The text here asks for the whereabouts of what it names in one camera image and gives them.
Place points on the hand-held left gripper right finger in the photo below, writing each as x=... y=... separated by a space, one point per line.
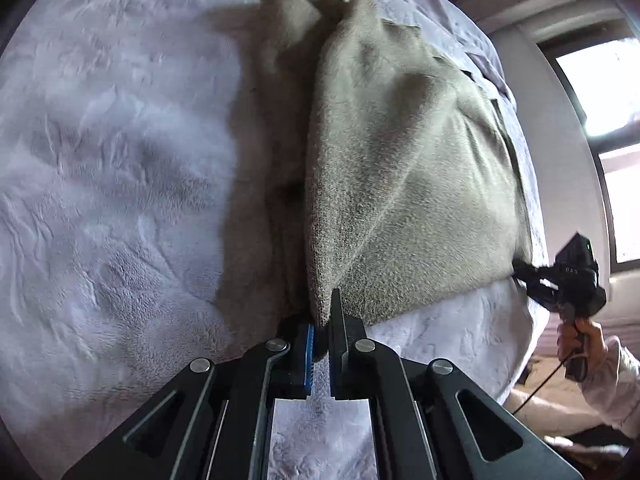
x=334 y=360

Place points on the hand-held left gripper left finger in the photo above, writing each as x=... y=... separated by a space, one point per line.
x=307 y=355

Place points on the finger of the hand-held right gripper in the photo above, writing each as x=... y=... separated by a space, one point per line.
x=535 y=271
x=545 y=295

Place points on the grey-green knit sweater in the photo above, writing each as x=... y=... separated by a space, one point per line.
x=400 y=185

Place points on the person's right forearm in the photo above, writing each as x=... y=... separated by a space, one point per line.
x=617 y=385

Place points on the person's right hand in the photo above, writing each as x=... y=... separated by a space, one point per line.
x=590 y=342

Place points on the person's light pants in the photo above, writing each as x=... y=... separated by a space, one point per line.
x=545 y=407

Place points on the window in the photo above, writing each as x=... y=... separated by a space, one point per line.
x=607 y=125

